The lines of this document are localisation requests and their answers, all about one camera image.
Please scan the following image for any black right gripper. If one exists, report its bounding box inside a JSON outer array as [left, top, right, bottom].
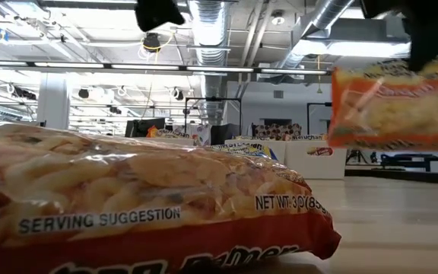
[[360, 0, 438, 73]]

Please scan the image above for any fluorescent ceiling light panel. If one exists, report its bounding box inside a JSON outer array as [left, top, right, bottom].
[[290, 39, 412, 59]]

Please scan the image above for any long LED light bar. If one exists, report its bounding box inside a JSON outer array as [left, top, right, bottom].
[[0, 59, 332, 78]]

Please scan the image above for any black workbench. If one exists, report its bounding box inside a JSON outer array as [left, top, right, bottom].
[[378, 151, 438, 173]]

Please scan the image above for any black monitor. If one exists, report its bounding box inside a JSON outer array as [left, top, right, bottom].
[[125, 117, 167, 138]]

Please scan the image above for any round ceiling fixture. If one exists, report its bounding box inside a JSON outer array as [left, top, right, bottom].
[[271, 9, 286, 26]]

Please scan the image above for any white colourful printed banner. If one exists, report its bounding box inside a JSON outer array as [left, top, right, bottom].
[[173, 123, 212, 148]]

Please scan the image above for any white pillar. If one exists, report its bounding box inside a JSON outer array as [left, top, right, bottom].
[[36, 72, 71, 130]]

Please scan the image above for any dark polka dot panel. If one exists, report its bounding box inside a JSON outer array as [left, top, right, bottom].
[[252, 122, 303, 138]]

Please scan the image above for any black overhead camera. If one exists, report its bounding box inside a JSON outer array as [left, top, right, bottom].
[[141, 32, 162, 53]]

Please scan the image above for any yellow camera cable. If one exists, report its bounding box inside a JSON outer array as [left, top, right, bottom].
[[141, 32, 176, 62]]

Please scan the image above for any silver ribbed air duct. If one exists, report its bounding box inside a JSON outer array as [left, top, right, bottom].
[[186, 0, 230, 126]]

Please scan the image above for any black metal frame rig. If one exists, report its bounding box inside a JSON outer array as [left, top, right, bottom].
[[183, 97, 243, 141], [306, 101, 332, 135]]

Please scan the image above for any silver spiral air duct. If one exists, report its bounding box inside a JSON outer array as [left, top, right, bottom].
[[279, 0, 357, 73]]

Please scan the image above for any hanging pendant cord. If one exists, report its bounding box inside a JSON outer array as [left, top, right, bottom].
[[315, 54, 324, 95]]

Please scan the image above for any black aluminium table frame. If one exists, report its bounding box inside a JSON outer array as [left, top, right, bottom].
[[344, 167, 438, 183]]

